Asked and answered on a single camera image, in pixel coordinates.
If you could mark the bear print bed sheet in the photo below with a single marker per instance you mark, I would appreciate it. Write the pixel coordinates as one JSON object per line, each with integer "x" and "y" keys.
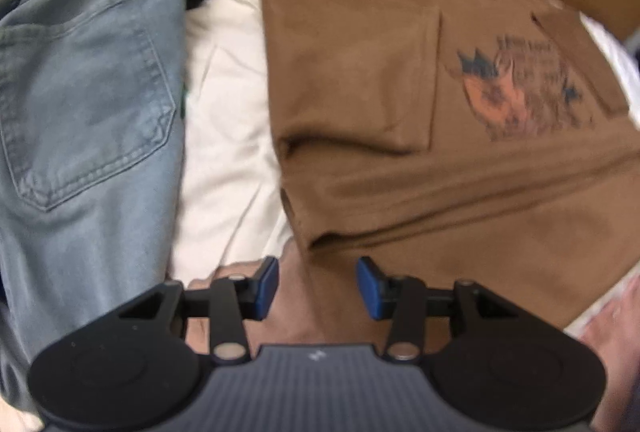
{"x": 225, "y": 137}

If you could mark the light blue jeans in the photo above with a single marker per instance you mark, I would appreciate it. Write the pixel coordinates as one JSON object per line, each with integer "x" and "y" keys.
{"x": 75, "y": 112}

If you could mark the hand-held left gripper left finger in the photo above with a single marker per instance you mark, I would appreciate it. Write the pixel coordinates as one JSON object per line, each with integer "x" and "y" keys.
{"x": 266, "y": 287}

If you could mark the brown printed t-shirt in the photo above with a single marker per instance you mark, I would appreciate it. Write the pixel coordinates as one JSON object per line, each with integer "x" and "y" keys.
{"x": 375, "y": 87}

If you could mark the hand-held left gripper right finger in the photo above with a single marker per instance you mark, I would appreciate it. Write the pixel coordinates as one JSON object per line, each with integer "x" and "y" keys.
{"x": 369, "y": 287}

